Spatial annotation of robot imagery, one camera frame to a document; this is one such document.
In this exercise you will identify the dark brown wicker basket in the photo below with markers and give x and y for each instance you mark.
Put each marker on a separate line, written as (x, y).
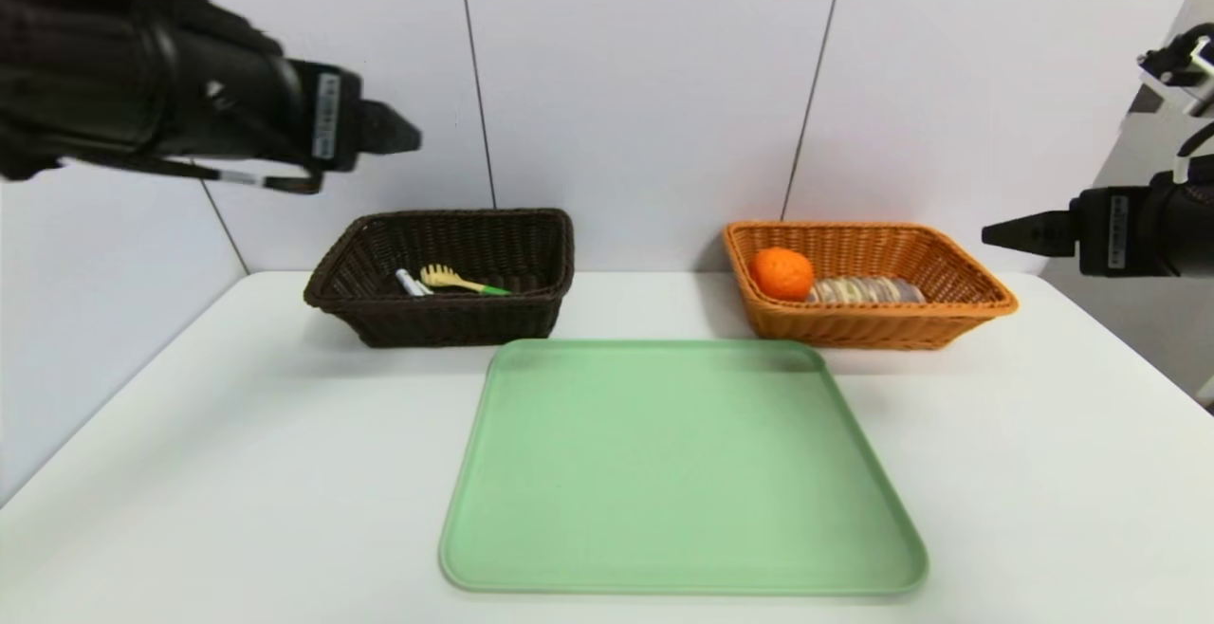
(446, 321)

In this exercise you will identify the orange and black left arm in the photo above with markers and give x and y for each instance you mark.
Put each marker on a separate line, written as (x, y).
(114, 74)

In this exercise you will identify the white marker with blue cap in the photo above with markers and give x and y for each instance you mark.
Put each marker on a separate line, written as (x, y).
(410, 283)

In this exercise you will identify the light green plastic tray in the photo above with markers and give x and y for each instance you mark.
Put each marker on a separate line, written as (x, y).
(683, 482)

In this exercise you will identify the orange wicker basket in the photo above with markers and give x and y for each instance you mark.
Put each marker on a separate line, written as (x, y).
(882, 325)

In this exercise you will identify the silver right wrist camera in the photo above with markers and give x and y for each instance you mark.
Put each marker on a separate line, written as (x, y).
(1186, 64)

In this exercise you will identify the dark grey wall plate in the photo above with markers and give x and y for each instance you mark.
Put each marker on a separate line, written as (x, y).
(1143, 100)

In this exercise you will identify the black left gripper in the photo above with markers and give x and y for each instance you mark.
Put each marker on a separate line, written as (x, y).
(334, 117)

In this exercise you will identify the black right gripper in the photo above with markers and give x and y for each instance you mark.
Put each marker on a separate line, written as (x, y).
(1112, 230)

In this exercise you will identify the orange fruit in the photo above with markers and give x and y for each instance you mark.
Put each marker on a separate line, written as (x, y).
(781, 273)

